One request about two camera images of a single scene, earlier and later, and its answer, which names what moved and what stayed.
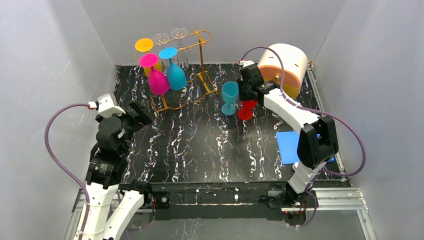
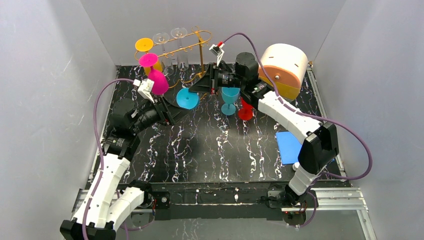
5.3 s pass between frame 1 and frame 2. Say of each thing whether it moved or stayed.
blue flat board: stayed
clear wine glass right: stayed
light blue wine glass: stayed
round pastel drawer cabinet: stayed
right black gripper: moved
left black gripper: moved
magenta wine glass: stayed
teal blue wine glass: moved
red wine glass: stayed
